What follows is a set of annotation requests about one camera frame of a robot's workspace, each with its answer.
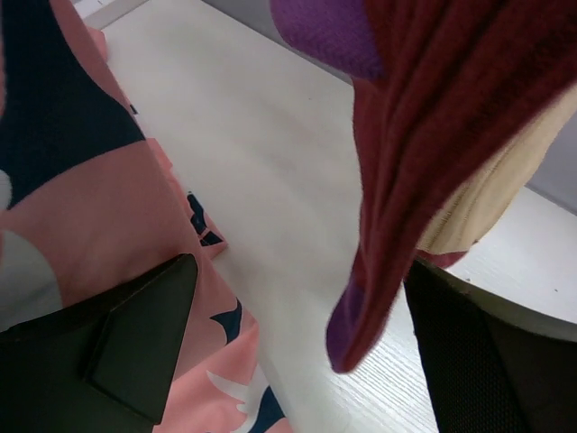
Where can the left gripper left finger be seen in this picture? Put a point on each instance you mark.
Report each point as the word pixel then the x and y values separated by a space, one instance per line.
pixel 105 364

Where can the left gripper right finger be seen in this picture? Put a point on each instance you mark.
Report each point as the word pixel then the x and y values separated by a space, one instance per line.
pixel 491 365

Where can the beige purple striped sock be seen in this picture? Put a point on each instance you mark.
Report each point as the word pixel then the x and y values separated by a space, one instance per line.
pixel 477 205

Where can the pink shark print shorts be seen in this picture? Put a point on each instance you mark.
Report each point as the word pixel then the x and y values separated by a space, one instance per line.
pixel 88 202

